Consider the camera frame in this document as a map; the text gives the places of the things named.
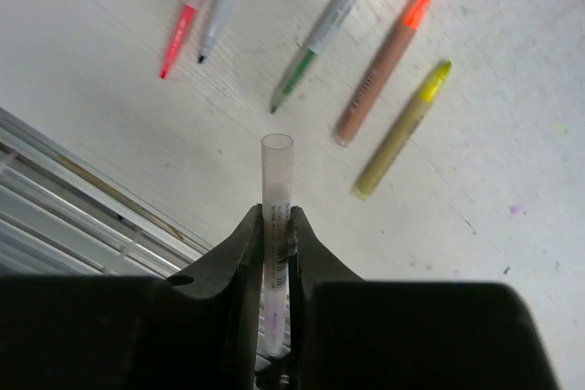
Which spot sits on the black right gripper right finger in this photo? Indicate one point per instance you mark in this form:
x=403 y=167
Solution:
x=349 y=333

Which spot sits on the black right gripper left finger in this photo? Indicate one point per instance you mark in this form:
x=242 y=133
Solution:
x=194 y=330

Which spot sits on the pink label clear pen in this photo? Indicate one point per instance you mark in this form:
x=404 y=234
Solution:
x=276 y=179

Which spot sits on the orange highlighter pen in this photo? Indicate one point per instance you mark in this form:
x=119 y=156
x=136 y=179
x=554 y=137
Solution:
x=376 y=77

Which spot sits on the yellow highlighter pen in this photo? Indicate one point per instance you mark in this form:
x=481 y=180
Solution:
x=401 y=130

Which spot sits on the green label clear pen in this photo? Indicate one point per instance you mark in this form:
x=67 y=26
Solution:
x=325 y=29

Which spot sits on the aluminium frame rail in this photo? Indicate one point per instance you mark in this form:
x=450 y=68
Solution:
x=59 y=216

